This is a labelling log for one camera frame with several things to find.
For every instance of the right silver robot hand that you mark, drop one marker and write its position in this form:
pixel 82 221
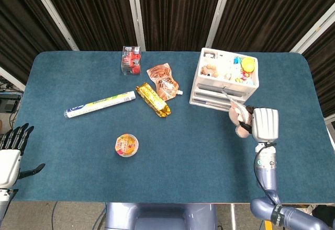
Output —
pixel 265 124

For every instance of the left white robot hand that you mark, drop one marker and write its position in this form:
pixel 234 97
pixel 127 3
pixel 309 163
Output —
pixel 9 162

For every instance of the small plush toy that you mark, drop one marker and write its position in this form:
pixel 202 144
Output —
pixel 236 116

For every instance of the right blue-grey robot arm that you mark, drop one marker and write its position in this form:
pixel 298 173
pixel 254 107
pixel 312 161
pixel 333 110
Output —
pixel 265 175

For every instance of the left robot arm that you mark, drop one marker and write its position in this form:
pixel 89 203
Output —
pixel 4 201

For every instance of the black electronics box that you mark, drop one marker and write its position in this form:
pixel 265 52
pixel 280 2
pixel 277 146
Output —
pixel 9 104

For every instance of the clear box of caps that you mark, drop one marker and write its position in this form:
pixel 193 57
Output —
pixel 131 61

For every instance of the red and yellow toy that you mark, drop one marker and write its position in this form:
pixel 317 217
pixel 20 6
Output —
pixel 244 76

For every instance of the yellow plastic toy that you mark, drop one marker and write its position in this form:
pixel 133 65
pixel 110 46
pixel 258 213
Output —
pixel 248 63

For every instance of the white plastic drawer unit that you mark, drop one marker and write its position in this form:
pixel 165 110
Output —
pixel 209 87

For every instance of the small blue toy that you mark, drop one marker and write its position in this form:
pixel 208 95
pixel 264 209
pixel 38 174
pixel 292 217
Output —
pixel 237 60

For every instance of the brown plush toy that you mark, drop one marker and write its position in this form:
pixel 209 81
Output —
pixel 209 69

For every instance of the blue felt table cover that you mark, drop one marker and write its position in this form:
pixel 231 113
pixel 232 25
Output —
pixel 183 162

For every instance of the long white wrap tube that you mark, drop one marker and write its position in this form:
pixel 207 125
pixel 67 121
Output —
pixel 99 104

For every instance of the brown spouted drink pouch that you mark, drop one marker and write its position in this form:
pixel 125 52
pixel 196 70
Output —
pixel 162 79

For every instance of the gold biscuit pack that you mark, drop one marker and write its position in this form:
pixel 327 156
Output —
pixel 153 99

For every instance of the orange jelly cup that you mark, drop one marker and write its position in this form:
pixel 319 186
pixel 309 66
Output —
pixel 126 145

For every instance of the blue-grey robot torso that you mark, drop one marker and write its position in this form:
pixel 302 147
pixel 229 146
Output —
pixel 157 217

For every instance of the dark brown pleated curtain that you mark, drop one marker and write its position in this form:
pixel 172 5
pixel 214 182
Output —
pixel 178 10

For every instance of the white partition post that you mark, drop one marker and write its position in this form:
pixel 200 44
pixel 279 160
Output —
pixel 52 13
pixel 136 13
pixel 314 28
pixel 11 78
pixel 220 13

